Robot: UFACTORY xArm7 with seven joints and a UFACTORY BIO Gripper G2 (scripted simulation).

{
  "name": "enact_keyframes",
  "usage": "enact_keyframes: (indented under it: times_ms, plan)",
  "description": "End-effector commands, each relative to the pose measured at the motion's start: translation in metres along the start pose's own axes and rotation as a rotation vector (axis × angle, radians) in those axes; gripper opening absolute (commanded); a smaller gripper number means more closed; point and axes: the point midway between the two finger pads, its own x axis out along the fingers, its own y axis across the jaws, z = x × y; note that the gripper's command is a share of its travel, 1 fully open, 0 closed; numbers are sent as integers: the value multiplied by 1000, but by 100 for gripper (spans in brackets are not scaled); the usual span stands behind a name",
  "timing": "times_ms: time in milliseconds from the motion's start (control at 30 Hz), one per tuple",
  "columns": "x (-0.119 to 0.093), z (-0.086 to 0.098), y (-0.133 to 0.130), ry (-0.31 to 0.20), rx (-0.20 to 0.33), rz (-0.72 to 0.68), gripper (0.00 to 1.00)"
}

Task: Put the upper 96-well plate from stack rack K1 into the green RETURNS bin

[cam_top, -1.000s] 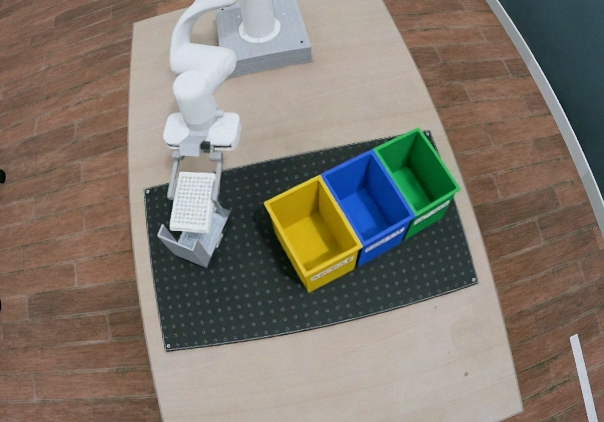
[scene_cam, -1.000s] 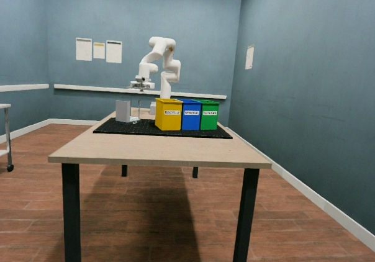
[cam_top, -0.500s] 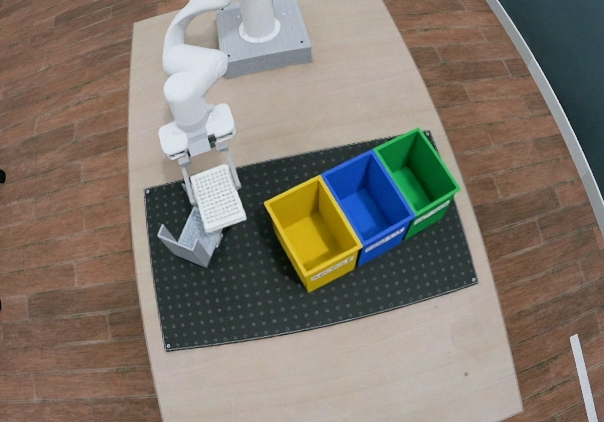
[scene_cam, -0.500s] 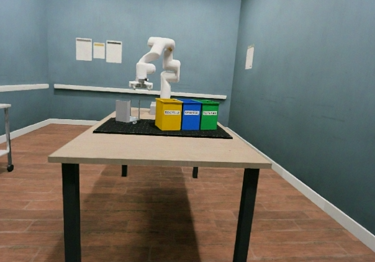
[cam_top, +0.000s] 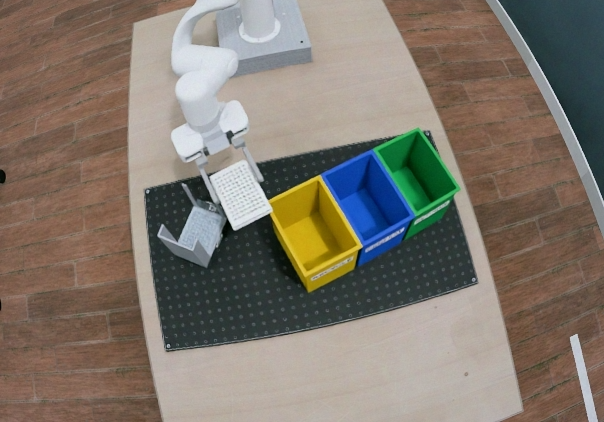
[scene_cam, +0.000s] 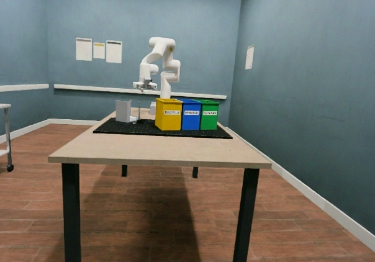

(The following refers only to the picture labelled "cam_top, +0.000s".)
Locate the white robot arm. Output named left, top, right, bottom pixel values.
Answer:
left=172, top=0, right=280, bottom=155

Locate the blue bin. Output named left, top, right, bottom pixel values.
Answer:
left=320, top=150, right=416, bottom=267

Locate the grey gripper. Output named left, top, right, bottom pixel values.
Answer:
left=172, top=100, right=264, bottom=205

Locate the yellow open bin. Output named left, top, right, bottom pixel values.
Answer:
left=268, top=175, right=363, bottom=293

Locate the green open bin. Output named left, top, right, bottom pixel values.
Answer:
left=373, top=127, right=461, bottom=241

